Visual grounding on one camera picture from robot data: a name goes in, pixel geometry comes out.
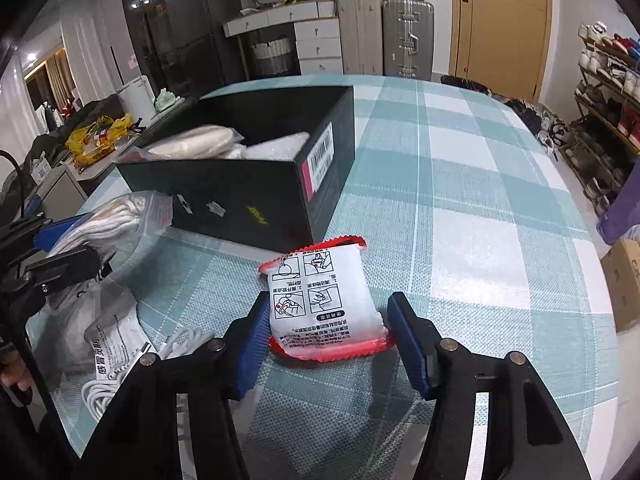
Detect bagged striped white cloth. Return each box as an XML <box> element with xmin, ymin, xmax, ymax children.
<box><xmin>47</xmin><ymin>191</ymin><xmax>173</xmax><ymax>261</ymax></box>

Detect pale green plush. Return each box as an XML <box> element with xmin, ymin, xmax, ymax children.
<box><xmin>154</xmin><ymin>89</ymin><xmax>187</xmax><ymax>113</ymax></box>

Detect yellow wooden door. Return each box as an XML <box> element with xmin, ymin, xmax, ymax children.
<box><xmin>447</xmin><ymin>0</ymin><xmax>553</xmax><ymax>103</ymax></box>

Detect grey refrigerator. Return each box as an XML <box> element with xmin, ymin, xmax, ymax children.
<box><xmin>120</xmin><ymin>0</ymin><xmax>246</xmax><ymax>101</ymax></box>

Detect bag of round cream pads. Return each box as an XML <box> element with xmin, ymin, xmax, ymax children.
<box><xmin>140</xmin><ymin>126</ymin><xmax>246</xmax><ymax>161</ymax></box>

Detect person's left hand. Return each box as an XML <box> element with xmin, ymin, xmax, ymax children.
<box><xmin>0</xmin><ymin>349</ymin><xmax>35</xmax><ymax>407</ymax></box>

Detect rows of shoes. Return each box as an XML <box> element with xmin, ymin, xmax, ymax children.
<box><xmin>562</xmin><ymin>21</ymin><xmax>640</xmax><ymax>216</ymax></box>

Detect white power cable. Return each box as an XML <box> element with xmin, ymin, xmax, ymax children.
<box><xmin>80</xmin><ymin>325</ymin><xmax>216</xmax><ymax>413</ymax></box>

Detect bamboo shoe rack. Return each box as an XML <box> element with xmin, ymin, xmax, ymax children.
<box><xmin>560</xmin><ymin>50</ymin><xmax>640</xmax><ymax>221</ymax></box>

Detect yellow plastic bag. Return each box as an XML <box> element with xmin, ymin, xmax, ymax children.
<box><xmin>65</xmin><ymin>115</ymin><xmax>133</xmax><ymax>168</ymax></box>

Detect black cardboard box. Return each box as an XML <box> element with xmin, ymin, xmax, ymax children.
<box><xmin>114</xmin><ymin>85</ymin><xmax>357</xmax><ymax>255</ymax></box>

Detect black cable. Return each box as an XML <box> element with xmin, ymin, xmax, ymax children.
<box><xmin>0</xmin><ymin>150</ymin><xmax>26</xmax><ymax>221</ymax></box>

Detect brown cardboard box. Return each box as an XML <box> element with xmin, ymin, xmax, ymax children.
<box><xmin>600</xmin><ymin>238</ymin><xmax>640</xmax><ymax>333</ymax></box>

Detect white bin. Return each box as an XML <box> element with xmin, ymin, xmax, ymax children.
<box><xmin>116</xmin><ymin>76</ymin><xmax>157</xmax><ymax>123</ymax></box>

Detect pile of floor shoes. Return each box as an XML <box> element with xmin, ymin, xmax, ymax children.
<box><xmin>440</xmin><ymin>75</ymin><xmax>571</xmax><ymax>156</ymax></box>

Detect white foam sheet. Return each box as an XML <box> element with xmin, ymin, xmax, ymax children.
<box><xmin>240</xmin><ymin>132</ymin><xmax>312</xmax><ymax>161</ymax></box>

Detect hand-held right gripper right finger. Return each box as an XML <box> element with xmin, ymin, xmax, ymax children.
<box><xmin>386</xmin><ymin>291</ymin><xmax>594</xmax><ymax>480</ymax></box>

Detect silver suitcase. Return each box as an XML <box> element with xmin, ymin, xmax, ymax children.
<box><xmin>382</xmin><ymin>0</ymin><xmax>436</xmax><ymax>80</ymax></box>

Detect red and white packet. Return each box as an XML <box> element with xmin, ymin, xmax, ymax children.
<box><xmin>257</xmin><ymin>236</ymin><xmax>396</xmax><ymax>363</ymax></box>

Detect grey low cabinet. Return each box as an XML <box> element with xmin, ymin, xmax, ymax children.
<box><xmin>30</xmin><ymin>165</ymin><xmax>91</xmax><ymax>231</ymax></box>

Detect woven laundry basket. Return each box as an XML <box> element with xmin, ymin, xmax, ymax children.
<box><xmin>247</xmin><ymin>37</ymin><xmax>296</xmax><ymax>78</ymax></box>

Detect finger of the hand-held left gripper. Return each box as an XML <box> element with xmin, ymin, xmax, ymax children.
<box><xmin>20</xmin><ymin>245</ymin><xmax>102</xmax><ymax>293</ymax></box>
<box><xmin>32</xmin><ymin>212</ymin><xmax>93</xmax><ymax>253</ymax></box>

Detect purple bag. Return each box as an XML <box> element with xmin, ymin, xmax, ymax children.
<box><xmin>597</xmin><ymin>160</ymin><xmax>640</xmax><ymax>246</ymax></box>

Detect beige suitcase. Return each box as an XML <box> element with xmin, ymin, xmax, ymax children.
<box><xmin>336</xmin><ymin>0</ymin><xmax>387</xmax><ymax>76</ymax></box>

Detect white printed sachet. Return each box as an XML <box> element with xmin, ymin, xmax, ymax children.
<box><xmin>84</xmin><ymin>305</ymin><xmax>151</xmax><ymax>386</ymax></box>

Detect white desk with drawers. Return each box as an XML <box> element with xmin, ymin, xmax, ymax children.
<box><xmin>222</xmin><ymin>0</ymin><xmax>346</xmax><ymax>76</ymax></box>

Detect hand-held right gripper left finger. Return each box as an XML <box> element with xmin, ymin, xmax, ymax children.
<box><xmin>82</xmin><ymin>291</ymin><xmax>274</xmax><ymax>480</ymax></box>

